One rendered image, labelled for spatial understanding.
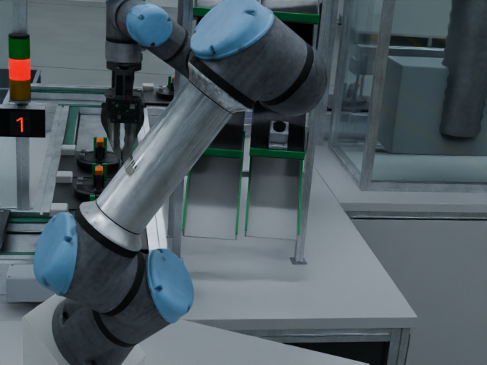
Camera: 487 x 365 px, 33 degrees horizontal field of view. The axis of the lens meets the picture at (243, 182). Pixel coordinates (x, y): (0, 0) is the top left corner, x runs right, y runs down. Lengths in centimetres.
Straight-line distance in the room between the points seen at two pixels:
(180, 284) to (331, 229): 113
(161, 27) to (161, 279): 49
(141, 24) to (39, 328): 57
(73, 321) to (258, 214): 74
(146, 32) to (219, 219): 62
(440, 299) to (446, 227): 27
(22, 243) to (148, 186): 92
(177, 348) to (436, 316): 136
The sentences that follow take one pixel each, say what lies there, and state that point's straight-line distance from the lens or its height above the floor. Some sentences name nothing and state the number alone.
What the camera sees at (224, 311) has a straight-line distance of 192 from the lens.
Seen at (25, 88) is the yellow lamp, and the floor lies 129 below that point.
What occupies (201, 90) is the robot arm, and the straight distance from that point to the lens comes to 121.
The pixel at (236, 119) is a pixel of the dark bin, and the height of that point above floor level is 125.
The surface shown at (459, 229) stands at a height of 77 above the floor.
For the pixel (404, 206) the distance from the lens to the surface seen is 271.
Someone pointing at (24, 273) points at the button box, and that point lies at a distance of 186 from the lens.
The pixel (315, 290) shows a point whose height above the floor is 86.
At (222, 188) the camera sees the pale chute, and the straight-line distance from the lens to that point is 202.
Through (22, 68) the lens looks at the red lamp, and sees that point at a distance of 204.
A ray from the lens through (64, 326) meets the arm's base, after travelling 143.
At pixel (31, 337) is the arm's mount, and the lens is 143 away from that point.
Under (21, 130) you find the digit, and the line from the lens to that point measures 208.
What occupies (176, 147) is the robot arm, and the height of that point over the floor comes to 142.
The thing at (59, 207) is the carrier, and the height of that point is 99.
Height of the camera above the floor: 179
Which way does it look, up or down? 20 degrees down
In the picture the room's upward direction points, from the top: 4 degrees clockwise
